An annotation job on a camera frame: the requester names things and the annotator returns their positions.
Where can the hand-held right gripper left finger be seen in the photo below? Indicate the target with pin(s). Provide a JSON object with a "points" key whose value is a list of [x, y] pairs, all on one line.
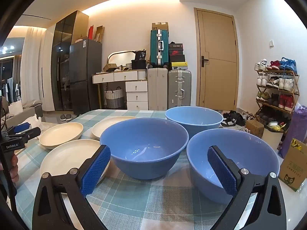
{"points": [[96, 170]]}

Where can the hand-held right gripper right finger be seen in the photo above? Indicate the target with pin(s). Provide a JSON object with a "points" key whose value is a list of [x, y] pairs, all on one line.
{"points": [[221, 170]]}

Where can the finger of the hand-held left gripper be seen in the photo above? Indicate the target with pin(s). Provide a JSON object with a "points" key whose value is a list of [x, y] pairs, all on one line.
{"points": [[21, 127], [31, 133]]}

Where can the cream plate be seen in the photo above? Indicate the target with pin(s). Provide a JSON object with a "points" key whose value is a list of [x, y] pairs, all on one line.
{"points": [[108, 127], [60, 135], [67, 158]]}

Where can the blue bowl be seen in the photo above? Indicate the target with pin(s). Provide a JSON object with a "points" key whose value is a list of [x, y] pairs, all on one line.
{"points": [[194, 117], [251, 153], [144, 136]]}

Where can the person's left hand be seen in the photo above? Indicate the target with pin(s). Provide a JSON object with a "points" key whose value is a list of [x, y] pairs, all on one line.
{"points": [[14, 170]]}

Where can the white plastic bag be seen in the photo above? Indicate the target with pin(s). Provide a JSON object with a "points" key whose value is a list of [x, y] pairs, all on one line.
{"points": [[34, 123]]}

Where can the grey bin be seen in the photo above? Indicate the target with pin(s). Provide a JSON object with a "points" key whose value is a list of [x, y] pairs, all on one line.
{"points": [[38, 110]]}

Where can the grey slipper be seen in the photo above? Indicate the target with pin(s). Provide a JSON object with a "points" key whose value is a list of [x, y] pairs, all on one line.
{"points": [[63, 117], [68, 117]]}

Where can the hanging clothes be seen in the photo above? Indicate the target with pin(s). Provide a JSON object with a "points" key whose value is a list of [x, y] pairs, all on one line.
{"points": [[10, 89]]}

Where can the teal checked tablecloth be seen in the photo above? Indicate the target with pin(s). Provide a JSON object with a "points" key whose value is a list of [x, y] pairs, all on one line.
{"points": [[134, 196]]}

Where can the pile of floor shoes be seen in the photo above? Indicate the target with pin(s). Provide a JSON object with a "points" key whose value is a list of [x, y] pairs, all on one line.
{"points": [[232, 119]]}

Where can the brown cardboard box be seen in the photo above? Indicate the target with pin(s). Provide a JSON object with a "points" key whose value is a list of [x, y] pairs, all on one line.
{"points": [[254, 128]]}

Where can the white trash bin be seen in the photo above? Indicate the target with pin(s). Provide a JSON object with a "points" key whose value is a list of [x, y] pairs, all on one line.
{"points": [[272, 136]]}

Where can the white curtain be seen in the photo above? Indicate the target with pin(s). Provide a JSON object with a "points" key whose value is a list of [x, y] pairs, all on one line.
{"points": [[33, 64]]}

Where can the cat print cardboard box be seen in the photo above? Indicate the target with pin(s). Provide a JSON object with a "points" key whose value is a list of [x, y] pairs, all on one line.
{"points": [[295, 170]]}

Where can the woven laundry basket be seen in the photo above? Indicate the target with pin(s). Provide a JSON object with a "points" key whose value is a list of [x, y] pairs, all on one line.
{"points": [[114, 98]]}

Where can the dark grey fridge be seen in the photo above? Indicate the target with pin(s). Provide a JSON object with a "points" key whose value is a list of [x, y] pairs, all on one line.
{"points": [[84, 76]]}

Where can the purple bag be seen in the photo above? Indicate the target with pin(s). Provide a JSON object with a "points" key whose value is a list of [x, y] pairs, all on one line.
{"points": [[296, 129]]}

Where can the white dressing table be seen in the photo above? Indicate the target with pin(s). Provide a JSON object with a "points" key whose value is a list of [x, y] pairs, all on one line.
{"points": [[134, 93]]}

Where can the silver suitcase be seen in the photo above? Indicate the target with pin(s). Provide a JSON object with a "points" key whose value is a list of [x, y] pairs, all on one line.
{"points": [[179, 88]]}

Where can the beige door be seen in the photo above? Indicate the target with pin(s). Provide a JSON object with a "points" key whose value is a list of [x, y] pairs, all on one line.
{"points": [[218, 76]]}

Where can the beige suitcase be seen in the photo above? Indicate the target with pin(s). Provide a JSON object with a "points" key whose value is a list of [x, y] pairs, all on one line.
{"points": [[157, 88]]}

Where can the open cardboard box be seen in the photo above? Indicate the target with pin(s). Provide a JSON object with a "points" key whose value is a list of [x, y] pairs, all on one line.
{"points": [[110, 67]]}

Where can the wooden shoe rack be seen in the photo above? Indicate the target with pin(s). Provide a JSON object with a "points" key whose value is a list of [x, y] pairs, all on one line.
{"points": [[296, 95]]}

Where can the rows of shoes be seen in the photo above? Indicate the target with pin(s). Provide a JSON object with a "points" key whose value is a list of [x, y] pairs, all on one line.
{"points": [[285, 83]]}

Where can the striped round container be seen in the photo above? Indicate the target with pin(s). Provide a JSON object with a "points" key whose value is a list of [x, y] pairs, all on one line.
{"points": [[128, 65]]}

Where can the yellow and black shoe box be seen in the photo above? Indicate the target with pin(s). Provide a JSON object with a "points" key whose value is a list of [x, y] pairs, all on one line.
{"points": [[178, 66]]}

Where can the black storage box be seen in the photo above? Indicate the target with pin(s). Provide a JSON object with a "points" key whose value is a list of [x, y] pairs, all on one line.
{"points": [[138, 64]]}

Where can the arched mirror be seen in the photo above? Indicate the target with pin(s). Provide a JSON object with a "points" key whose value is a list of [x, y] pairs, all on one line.
{"points": [[120, 56]]}

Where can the plain black shoe box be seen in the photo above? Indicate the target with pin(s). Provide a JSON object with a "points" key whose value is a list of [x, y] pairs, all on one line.
{"points": [[177, 58]]}

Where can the tall cardboard box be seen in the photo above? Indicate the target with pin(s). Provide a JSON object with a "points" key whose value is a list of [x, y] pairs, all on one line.
{"points": [[99, 33]]}

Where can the black paper bag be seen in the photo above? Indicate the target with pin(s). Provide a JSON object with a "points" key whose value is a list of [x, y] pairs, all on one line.
{"points": [[141, 55]]}

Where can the red and black shoe box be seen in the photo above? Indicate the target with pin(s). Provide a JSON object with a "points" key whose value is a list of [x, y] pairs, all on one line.
{"points": [[176, 52]]}

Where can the teal suitcase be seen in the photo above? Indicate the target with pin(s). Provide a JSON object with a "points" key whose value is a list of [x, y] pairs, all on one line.
{"points": [[154, 48]]}

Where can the cardboard box with black label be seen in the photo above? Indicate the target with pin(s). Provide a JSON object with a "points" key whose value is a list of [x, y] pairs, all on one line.
{"points": [[159, 26]]}

